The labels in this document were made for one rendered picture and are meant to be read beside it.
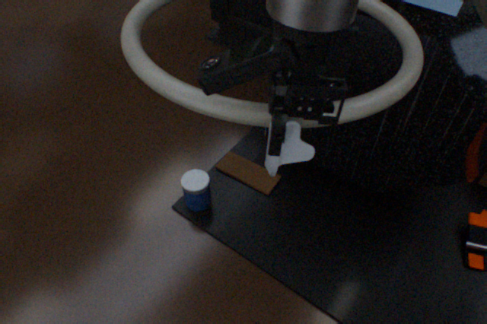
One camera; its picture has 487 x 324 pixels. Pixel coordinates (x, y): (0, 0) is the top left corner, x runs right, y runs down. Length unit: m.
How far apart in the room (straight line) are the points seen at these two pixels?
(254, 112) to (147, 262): 1.04
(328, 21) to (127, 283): 1.20
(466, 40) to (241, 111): 0.78
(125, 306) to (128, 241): 0.24
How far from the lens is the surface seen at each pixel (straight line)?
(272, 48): 0.43
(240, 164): 1.62
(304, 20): 0.39
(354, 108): 0.53
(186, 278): 1.41
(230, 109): 0.50
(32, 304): 1.53
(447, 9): 1.15
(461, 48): 1.16
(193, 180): 1.44
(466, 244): 1.59
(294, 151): 0.50
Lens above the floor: 1.27
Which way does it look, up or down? 49 degrees down
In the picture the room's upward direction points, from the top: straight up
